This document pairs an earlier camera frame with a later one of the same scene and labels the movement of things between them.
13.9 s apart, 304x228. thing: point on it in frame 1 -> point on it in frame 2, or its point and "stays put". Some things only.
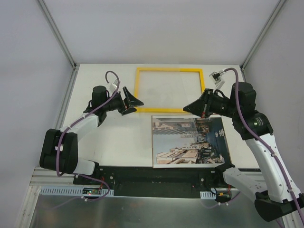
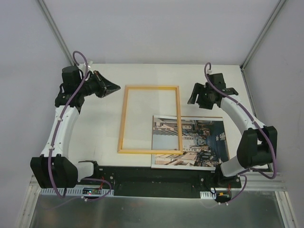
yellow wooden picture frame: x=136 y=84 -> x=128 y=87
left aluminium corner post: x=74 y=65 stays put
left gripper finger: x=130 y=100 -> x=108 y=84
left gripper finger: x=128 y=110 -> x=107 y=92
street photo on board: x=180 y=141 stays put
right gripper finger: x=196 y=107 -> x=198 y=88
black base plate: x=158 y=182 stays put
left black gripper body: x=123 y=104 -> x=100 y=84
